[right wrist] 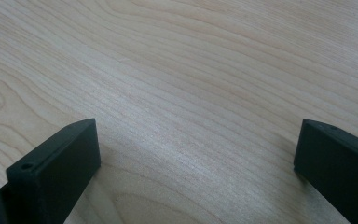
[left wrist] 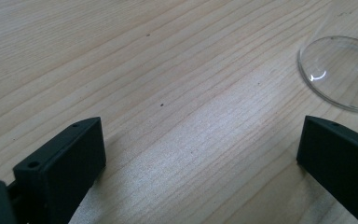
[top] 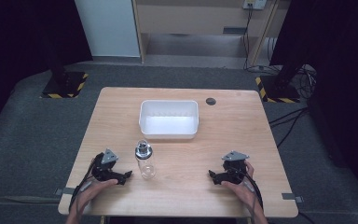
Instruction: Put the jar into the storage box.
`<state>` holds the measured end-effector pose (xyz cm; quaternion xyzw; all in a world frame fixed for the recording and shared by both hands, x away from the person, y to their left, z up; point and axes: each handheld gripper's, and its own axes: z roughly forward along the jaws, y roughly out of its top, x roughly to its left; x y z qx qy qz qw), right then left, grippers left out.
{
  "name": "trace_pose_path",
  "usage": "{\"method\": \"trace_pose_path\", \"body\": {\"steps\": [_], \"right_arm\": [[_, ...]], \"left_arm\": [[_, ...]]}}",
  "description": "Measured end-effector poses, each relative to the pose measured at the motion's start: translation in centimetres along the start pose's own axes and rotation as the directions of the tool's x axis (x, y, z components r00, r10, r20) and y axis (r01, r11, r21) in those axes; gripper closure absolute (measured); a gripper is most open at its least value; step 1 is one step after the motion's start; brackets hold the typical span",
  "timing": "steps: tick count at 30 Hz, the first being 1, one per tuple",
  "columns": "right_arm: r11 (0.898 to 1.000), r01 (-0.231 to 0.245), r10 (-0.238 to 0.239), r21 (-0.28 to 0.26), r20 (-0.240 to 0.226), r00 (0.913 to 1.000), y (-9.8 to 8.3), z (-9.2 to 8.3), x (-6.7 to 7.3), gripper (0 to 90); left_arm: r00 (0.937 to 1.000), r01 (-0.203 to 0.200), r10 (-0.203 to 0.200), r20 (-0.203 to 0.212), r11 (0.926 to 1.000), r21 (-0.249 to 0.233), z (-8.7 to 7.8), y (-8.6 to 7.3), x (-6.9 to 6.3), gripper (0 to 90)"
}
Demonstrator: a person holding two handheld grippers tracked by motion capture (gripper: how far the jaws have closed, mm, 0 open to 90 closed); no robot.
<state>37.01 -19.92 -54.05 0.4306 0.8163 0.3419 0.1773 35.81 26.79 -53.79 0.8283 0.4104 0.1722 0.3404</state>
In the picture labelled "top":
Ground right hand-held gripper cable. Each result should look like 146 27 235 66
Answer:
234 166 265 210

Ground dark curtain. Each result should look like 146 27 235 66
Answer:
269 0 358 197
0 0 93 141

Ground black stand with striped base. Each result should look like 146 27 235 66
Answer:
39 46 90 100
255 60 306 104

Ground grey tape strip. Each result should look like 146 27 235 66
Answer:
54 187 76 197
281 192 305 204

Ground tangled cable bundle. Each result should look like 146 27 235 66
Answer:
292 63 319 100

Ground left hand-held gripper cable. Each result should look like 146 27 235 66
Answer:
68 158 96 215

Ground black socket cable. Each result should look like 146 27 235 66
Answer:
242 7 255 71

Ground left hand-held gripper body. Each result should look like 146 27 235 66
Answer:
90 147 126 186

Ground wall power socket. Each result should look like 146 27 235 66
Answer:
241 0 269 10

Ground person's left hand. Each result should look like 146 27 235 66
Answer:
73 178 119 217

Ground white plastic bin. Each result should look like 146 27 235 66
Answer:
138 99 200 140

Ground hand-held gripper cable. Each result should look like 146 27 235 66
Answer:
68 158 96 215
234 166 265 210

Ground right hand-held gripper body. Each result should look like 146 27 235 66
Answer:
217 150 250 185

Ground clear plastic bottle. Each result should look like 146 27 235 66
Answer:
134 139 157 180

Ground person's right hand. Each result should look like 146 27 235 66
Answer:
220 160 262 217

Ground white panel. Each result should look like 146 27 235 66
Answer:
74 0 142 59

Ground black floor cables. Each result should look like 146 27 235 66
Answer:
268 106 311 149

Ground wooden shelf unit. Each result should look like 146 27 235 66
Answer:
131 0 291 68

